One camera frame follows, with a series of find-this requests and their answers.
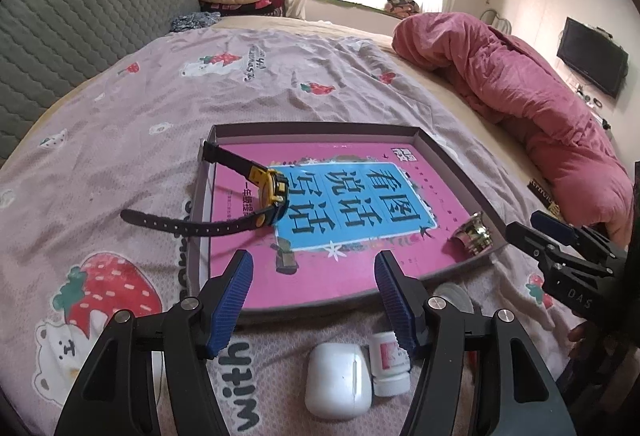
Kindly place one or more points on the dark printed packet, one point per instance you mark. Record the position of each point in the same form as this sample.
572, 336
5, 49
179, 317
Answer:
542, 196

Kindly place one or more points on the black wall television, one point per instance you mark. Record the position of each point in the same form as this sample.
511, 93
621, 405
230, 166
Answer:
592, 56

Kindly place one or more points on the stack of folded clothes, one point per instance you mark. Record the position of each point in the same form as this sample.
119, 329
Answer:
265, 6

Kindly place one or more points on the person's right hand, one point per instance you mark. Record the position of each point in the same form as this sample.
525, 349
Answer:
581, 332

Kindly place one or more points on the blue floral cloth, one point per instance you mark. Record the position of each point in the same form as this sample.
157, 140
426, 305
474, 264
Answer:
195, 21

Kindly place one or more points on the white plastic bottle lid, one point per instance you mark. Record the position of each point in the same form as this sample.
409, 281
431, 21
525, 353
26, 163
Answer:
450, 296

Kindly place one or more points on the pink picture book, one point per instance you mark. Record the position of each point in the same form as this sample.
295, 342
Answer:
345, 276

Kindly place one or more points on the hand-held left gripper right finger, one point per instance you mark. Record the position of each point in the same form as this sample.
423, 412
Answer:
395, 301

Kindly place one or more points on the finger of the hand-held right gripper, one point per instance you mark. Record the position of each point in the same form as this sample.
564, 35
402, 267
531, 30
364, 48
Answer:
550, 223
525, 238

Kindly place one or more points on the black yellow wristwatch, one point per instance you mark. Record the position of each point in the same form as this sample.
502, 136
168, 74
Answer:
272, 188

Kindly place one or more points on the white pill bottle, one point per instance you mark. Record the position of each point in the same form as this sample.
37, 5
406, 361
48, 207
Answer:
390, 366

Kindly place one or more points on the shiny metal cap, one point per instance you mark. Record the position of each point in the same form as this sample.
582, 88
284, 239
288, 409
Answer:
472, 236

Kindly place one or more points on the grey quilted headboard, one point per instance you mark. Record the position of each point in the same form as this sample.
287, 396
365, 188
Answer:
75, 16

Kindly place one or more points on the strawberry printed bedsheet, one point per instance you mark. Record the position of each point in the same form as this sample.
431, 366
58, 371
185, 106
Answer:
125, 141

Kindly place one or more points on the white earbuds case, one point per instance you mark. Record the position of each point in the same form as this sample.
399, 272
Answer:
335, 381

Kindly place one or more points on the grey cardboard box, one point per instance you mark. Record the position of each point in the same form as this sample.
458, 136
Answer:
200, 196

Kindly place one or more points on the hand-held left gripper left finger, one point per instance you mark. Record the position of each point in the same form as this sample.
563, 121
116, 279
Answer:
232, 301

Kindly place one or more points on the pink duvet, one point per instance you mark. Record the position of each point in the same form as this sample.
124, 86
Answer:
525, 91

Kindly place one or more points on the floral cushion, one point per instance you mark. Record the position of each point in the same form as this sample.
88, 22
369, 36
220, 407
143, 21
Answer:
401, 6

